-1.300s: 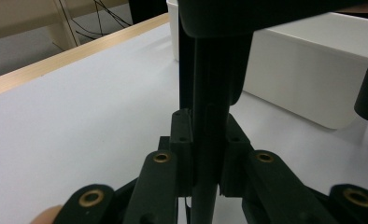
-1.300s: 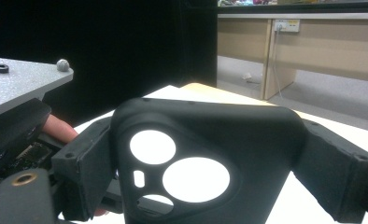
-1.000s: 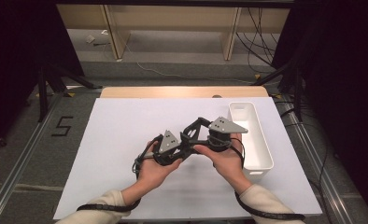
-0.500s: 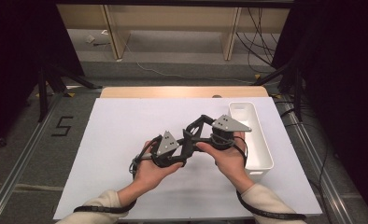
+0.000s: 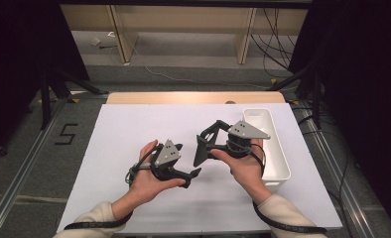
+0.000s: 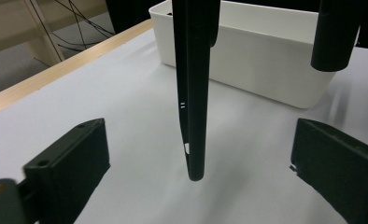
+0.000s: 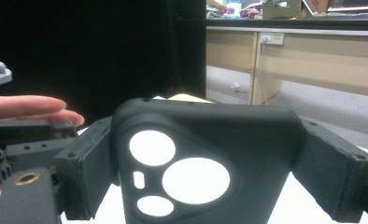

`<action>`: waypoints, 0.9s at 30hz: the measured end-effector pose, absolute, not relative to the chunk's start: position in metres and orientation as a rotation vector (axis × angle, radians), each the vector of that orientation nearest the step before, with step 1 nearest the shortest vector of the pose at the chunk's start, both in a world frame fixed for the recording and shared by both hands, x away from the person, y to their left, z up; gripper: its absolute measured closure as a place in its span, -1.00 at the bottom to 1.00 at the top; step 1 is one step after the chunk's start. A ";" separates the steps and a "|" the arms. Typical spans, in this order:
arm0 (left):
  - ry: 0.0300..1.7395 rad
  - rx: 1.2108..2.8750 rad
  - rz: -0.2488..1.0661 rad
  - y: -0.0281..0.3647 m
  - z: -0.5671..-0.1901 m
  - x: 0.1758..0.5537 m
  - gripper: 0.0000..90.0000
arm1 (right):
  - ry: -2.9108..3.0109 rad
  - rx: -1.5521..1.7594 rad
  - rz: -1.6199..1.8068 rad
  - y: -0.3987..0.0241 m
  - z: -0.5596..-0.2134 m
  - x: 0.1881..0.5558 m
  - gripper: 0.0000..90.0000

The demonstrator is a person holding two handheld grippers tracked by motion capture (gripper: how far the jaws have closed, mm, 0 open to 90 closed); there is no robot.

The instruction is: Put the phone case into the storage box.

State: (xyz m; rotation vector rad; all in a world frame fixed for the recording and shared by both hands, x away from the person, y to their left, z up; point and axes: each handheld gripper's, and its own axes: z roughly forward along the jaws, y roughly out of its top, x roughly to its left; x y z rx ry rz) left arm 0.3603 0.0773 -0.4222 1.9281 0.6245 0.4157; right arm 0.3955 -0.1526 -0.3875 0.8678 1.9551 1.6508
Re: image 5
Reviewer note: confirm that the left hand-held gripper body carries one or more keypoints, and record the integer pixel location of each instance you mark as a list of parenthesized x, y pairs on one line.
[(167, 157)]

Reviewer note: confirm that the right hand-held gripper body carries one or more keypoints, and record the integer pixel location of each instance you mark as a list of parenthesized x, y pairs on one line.
[(244, 132)]

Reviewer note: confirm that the white plastic bin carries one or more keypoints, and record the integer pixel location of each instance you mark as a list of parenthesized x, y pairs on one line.
[(276, 158)]

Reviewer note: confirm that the person's left hand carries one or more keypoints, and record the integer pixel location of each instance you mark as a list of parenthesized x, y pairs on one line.
[(147, 185)]

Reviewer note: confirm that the person's right hand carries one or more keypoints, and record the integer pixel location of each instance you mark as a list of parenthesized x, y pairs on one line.
[(248, 172)]

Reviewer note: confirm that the wooden table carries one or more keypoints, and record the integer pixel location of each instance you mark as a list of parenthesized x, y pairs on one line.
[(183, 97)]

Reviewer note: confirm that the black metal stand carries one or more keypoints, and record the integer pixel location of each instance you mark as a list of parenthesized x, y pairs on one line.
[(317, 99), (45, 99)]

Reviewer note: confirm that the wooden shelf unit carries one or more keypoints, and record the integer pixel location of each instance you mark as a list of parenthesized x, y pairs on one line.
[(183, 20)]

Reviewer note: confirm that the white paper scrap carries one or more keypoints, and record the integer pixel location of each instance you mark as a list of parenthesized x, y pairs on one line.
[(96, 41)]

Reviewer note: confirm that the black curtain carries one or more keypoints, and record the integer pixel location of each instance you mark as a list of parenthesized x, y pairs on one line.
[(11, 49), (365, 66)]

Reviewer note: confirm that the metal floor rail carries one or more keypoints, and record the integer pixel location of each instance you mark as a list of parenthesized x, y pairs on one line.
[(340, 181), (20, 175)]

